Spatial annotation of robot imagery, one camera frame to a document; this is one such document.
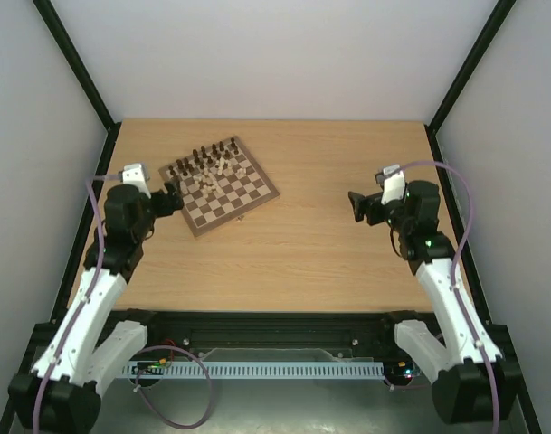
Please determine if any wooden chess board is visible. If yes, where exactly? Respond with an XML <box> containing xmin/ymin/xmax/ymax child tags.
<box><xmin>158</xmin><ymin>136</ymin><xmax>280</xmax><ymax>238</ymax></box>

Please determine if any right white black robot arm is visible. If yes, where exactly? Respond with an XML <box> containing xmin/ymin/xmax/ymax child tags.
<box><xmin>348</xmin><ymin>181</ymin><xmax>522</xmax><ymax>425</ymax></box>

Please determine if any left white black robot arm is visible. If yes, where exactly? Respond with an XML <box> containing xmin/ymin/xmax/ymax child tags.
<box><xmin>8</xmin><ymin>181</ymin><xmax>184</xmax><ymax>433</ymax></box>

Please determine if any pile of white pieces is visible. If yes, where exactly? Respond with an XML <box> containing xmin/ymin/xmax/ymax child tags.
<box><xmin>188</xmin><ymin>158</ymin><xmax>247</xmax><ymax>197</ymax></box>

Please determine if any row of dark pieces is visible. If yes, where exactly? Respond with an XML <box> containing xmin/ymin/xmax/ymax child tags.
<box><xmin>159</xmin><ymin>137</ymin><xmax>246</xmax><ymax>179</ymax></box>

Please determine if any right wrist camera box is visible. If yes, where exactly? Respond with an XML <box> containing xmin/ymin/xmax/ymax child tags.
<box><xmin>375</xmin><ymin>165</ymin><xmax>406</xmax><ymax>205</ymax></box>

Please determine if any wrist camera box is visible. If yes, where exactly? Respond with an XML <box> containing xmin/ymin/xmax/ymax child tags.
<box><xmin>119</xmin><ymin>163</ymin><xmax>151</xmax><ymax>198</ymax></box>
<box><xmin>375</xmin><ymin>165</ymin><xmax>406</xmax><ymax>205</ymax></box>

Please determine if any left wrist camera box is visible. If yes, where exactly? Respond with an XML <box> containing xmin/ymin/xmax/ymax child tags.
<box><xmin>119</xmin><ymin>163</ymin><xmax>151</xmax><ymax>198</ymax></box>

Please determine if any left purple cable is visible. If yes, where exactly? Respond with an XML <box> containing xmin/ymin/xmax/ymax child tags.
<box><xmin>30</xmin><ymin>174</ymin><xmax>122</xmax><ymax>434</ymax></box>

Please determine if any black aluminium frame rail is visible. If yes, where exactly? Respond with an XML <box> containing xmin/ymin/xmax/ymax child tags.
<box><xmin>30</xmin><ymin>309</ymin><xmax>511</xmax><ymax>363</ymax></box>

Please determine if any light blue cable duct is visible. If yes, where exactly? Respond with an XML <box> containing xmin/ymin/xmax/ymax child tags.
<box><xmin>140</xmin><ymin>361</ymin><xmax>385</xmax><ymax>381</ymax></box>

